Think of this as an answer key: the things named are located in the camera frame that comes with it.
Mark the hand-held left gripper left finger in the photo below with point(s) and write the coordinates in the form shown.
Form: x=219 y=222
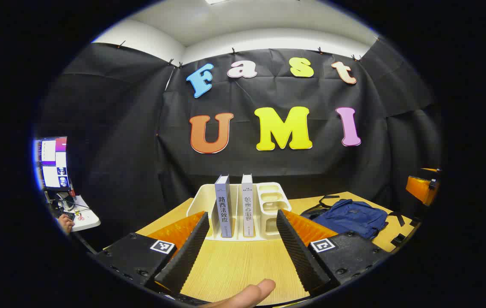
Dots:
x=187 y=252

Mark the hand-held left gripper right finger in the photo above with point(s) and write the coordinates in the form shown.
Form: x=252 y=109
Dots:
x=298 y=256

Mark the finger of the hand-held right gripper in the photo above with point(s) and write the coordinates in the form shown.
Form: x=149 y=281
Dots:
x=431 y=170
x=421 y=190

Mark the blue cover book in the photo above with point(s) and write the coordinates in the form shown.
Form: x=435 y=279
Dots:
x=223 y=209

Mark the white plastic bookshelf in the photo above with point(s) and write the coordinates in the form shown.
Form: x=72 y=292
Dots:
x=270 y=201

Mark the blue schoolbag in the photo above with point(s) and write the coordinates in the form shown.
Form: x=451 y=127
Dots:
x=349 y=218

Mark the white cover book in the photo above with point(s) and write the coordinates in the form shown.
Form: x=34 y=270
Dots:
x=248 y=209

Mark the red scissors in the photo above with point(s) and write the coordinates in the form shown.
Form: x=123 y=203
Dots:
x=80 y=216

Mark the black backdrop cloth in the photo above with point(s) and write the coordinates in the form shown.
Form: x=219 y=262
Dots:
x=140 y=128

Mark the computer monitor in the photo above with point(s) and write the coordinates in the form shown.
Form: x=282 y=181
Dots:
x=52 y=162

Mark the ceiling light panel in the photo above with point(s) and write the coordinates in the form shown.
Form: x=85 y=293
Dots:
x=216 y=1

